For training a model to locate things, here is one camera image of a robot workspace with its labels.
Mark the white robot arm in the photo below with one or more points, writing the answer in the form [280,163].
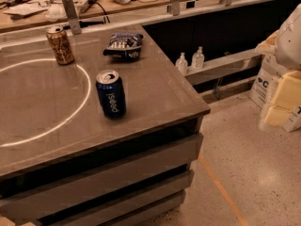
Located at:
[279,80]

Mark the blue chip bag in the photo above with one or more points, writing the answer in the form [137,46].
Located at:
[124,45]

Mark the blue pepsi can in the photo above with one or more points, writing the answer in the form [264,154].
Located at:
[111,94]

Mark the orange patterned can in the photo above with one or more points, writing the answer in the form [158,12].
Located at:
[60,44]

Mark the clear sanitizer bottle right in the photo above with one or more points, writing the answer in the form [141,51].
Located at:
[198,58]

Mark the clear sanitizer bottle left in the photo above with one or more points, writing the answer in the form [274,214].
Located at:
[182,64]

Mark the grey metal bracket post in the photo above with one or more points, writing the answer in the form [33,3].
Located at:
[72,16]

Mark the clear sanitizer bottle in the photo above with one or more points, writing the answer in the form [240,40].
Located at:
[182,64]
[198,58]

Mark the white cardboard box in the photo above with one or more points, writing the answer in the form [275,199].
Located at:
[269,69]

